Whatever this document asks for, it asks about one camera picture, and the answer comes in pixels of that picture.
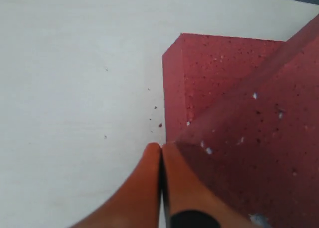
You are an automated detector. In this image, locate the red brick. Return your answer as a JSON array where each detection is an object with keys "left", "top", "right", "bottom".
[
  {"left": 176, "top": 17, "right": 319, "bottom": 228},
  {"left": 162, "top": 33, "right": 283, "bottom": 141}
]

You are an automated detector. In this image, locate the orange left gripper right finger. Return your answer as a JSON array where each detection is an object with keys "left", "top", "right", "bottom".
[{"left": 162, "top": 143, "right": 252, "bottom": 228}]

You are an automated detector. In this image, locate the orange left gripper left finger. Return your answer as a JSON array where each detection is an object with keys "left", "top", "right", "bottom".
[{"left": 72, "top": 143, "right": 162, "bottom": 228}]

